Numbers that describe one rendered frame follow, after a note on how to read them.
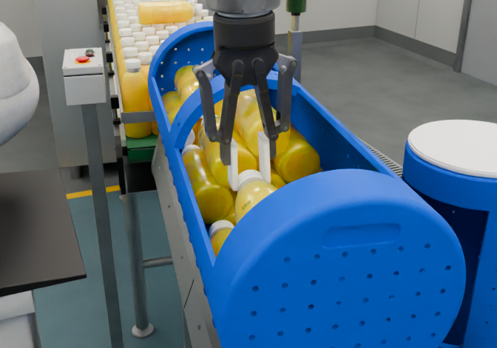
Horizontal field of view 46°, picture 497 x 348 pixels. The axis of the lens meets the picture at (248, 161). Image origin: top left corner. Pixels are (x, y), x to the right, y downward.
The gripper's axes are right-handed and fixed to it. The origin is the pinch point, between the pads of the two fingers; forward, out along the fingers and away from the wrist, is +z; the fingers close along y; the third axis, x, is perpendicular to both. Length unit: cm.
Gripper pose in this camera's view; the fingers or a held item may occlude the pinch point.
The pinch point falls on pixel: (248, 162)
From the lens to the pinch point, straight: 79.7
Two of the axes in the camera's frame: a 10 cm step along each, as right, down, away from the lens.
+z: 0.3, 9.0, 4.4
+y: 9.6, -1.4, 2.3
